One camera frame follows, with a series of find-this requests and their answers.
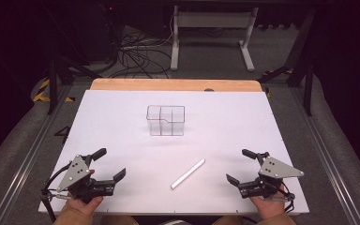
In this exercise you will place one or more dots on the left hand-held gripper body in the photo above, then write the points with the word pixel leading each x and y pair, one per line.
pixel 75 173

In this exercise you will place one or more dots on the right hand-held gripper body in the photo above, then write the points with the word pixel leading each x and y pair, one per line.
pixel 278 170

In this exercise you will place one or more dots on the person's left hand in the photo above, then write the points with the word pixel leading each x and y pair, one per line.
pixel 82 207

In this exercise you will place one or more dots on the person's right hand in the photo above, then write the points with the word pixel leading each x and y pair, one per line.
pixel 270 207

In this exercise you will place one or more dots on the white board cover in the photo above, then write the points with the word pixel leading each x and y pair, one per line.
pixel 218 131

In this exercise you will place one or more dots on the white stick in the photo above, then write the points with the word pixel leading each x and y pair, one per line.
pixel 188 173

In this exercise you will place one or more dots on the clear plastic organizer box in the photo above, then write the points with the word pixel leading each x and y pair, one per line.
pixel 165 120

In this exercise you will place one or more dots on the yellow black hazard tape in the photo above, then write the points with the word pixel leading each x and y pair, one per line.
pixel 42 90

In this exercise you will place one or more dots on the black metal stand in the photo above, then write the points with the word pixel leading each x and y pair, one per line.
pixel 307 81
pixel 53 81

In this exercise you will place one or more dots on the dark computer tower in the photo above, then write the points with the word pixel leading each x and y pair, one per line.
pixel 101 31

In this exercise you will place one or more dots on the white metal stand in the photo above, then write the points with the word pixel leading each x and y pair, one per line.
pixel 212 20

